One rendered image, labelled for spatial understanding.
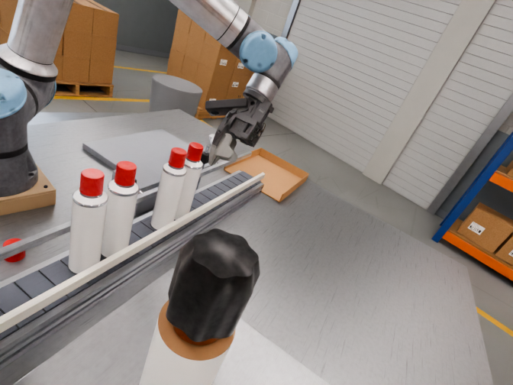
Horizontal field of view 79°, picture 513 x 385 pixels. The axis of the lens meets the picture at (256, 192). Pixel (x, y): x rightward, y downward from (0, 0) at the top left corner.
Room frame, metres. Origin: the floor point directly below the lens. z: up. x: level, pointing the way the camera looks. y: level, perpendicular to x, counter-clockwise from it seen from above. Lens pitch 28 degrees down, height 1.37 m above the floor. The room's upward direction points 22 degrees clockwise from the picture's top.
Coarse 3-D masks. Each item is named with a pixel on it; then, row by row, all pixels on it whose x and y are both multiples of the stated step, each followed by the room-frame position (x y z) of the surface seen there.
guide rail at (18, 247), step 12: (240, 156) 0.97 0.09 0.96; (216, 168) 0.83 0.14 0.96; (144, 192) 0.57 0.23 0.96; (156, 192) 0.60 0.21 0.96; (60, 228) 0.38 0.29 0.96; (24, 240) 0.33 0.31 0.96; (36, 240) 0.34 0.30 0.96; (48, 240) 0.36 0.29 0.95; (0, 252) 0.30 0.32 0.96; (12, 252) 0.31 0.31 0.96
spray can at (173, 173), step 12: (180, 156) 0.57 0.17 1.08; (168, 168) 0.57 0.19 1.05; (180, 168) 0.58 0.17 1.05; (168, 180) 0.56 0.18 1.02; (180, 180) 0.57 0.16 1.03; (168, 192) 0.56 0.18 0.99; (180, 192) 0.58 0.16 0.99; (156, 204) 0.57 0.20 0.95; (168, 204) 0.56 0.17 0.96; (156, 216) 0.56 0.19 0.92; (168, 216) 0.57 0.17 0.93; (156, 228) 0.56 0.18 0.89
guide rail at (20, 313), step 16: (256, 176) 0.97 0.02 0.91; (208, 208) 0.69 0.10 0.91; (176, 224) 0.57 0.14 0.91; (144, 240) 0.48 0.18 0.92; (112, 256) 0.41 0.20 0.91; (128, 256) 0.44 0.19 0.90; (96, 272) 0.37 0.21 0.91; (64, 288) 0.32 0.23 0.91; (32, 304) 0.27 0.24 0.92; (48, 304) 0.29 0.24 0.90; (0, 320) 0.24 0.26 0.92; (16, 320) 0.25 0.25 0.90
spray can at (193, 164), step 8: (192, 144) 0.64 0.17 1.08; (200, 144) 0.66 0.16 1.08; (192, 152) 0.63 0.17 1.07; (200, 152) 0.64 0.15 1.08; (192, 160) 0.63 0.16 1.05; (200, 160) 0.65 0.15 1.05; (192, 168) 0.62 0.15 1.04; (200, 168) 0.64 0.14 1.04; (192, 176) 0.62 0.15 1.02; (184, 184) 0.62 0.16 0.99; (192, 184) 0.63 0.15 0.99; (184, 192) 0.62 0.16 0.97; (192, 192) 0.64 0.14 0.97; (184, 200) 0.62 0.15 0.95; (184, 208) 0.63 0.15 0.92; (176, 216) 0.62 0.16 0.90
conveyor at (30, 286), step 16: (240, 176) 0.99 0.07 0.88; (208, 192) 0.81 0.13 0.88; (224, 192) 0.84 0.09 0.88; (240, 192) 0.88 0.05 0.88; (192, 208) 0.70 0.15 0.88; (144, 224) 0.57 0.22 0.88; (160, 240) 0.54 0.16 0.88; (48, 272) 0.36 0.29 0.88; (64, 272) 0.37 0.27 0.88; (112, 272) 0.41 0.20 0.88; (0, 288) 0.30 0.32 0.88; (16, 288) 0.31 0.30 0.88; (32, 288) 0.32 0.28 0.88; (48, 288) 0.33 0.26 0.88; (80, 288) 0.35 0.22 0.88; (0, 304) 0.28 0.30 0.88; (16, 304) 0.29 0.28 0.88; (32, 320) 0.27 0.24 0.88; (0, 336) 0.24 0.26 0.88
